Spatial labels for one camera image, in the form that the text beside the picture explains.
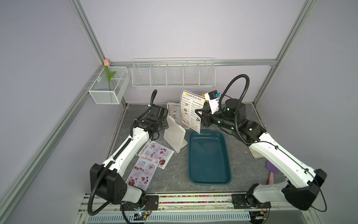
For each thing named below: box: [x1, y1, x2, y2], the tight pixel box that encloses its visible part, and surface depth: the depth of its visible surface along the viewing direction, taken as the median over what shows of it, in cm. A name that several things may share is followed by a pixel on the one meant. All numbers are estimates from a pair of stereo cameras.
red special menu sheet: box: [137, 139, 175, 170], surface depth 95 cm
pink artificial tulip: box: [103, 58, 117, 91], surface depth 92 cm
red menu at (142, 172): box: [125, 155, 159, 191], surface depth 86 cm
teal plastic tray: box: [188, 130, 231, 185], surface depth 88 cm
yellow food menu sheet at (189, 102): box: [179, 89, 206, 135], surface depth 68 cm
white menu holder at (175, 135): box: [163, 114, 188, 154], surface depth 87 cm
